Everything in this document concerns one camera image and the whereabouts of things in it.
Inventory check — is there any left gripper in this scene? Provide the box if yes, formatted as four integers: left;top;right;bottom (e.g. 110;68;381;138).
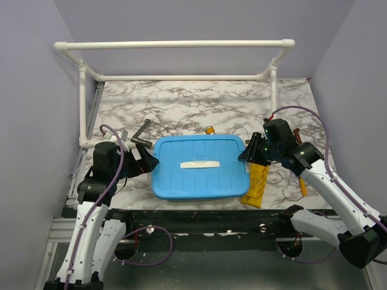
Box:
112;142;160;180

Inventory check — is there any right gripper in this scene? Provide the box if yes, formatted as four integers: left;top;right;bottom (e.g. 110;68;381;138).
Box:
240;131;281;166

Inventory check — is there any yellow test tube rack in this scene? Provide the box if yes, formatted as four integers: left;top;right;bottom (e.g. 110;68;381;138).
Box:
241;164;270;208

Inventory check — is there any blue plastic bin lid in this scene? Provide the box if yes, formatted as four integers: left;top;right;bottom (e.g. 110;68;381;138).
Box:
152;134;250;200

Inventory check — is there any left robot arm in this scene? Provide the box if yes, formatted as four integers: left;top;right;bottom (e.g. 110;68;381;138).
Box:
44;134;250;289

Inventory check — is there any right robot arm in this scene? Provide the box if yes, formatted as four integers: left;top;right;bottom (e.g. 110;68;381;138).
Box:
246;118;386;268

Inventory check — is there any black metal rod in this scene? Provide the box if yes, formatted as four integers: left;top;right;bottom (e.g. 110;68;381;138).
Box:
130;119;154;149

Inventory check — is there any orange hose connector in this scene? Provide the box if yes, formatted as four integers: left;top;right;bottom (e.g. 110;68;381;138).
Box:
205;126;215;135

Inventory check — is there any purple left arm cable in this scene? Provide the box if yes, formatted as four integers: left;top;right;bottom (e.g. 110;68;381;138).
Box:
63;123;175;290

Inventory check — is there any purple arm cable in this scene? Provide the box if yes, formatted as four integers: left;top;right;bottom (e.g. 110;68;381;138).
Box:
270;105;387;263
63;123;175;290

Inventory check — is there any black mounting rail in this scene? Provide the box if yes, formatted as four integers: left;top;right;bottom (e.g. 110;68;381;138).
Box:
105;208;297;253

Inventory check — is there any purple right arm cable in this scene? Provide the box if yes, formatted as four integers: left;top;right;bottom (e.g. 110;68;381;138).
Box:
270;105;387;263

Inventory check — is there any white PVC pipe frame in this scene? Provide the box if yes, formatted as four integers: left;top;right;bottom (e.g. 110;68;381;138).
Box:
54;39;296;149

